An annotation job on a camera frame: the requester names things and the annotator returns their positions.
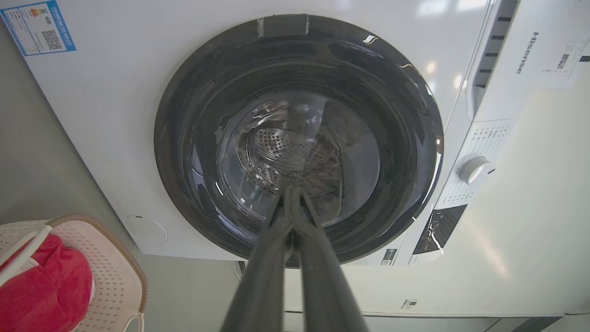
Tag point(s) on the red jersey garment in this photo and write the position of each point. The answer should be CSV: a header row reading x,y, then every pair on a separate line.
x,y
46,295

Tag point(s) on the white paper info sheet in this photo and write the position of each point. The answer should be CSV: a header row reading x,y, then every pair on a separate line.
x,y
562,60

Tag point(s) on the white detergent drawer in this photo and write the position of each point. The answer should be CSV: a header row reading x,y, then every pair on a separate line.
x,y
479,99

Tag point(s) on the cream perforated laundry basket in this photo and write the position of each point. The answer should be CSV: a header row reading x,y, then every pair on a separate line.
x,y
115,276

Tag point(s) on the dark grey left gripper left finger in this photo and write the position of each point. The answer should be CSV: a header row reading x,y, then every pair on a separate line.
x,y
265,276

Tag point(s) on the round white filter cover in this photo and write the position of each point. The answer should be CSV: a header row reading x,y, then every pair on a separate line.
x,y
145,229

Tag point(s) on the white front-load washing machine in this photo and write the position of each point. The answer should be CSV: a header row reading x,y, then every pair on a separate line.
x,y
115,115

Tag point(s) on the blue energy label sticker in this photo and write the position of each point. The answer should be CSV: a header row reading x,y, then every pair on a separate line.
x,y
37,27

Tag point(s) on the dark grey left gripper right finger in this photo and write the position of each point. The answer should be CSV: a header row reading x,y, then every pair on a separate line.
x,y
322,286

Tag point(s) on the small black-white washer sticker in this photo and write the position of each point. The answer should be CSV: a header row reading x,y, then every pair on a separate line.
x,y
409,304
388,257

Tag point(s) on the white round control knob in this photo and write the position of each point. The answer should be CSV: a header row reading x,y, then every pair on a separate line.
x,y
474,170

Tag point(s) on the black washer display panel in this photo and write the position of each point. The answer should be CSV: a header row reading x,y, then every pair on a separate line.
x,y
438,228

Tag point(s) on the dark round washer door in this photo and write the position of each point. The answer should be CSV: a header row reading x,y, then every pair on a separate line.
x,y
193,92

